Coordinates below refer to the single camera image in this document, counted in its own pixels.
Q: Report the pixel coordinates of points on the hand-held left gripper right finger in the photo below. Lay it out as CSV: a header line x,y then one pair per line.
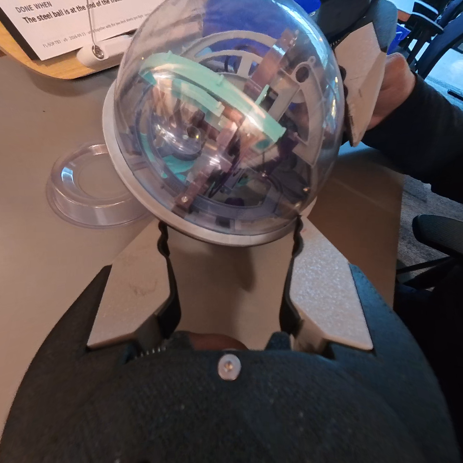
x,y
329,300

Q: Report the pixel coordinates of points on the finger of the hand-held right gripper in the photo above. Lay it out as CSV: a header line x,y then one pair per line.
x,y
361,72

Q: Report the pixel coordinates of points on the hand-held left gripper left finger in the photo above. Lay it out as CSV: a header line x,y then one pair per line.
x,y
130,300

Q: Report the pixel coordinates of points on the clear plastic maze ball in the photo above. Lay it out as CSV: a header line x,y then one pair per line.
x,y
224,126

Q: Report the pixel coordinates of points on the person's right forearm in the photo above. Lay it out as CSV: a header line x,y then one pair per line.
x,y
426,137

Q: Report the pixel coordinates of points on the person's right hand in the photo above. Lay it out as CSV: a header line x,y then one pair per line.
x,y
396,86

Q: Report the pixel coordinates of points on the black office chair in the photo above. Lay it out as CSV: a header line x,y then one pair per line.
x,y
441,228
430,29

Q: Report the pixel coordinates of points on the instruction sheet on clipboard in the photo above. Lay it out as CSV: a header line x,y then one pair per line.
x,y
54,70

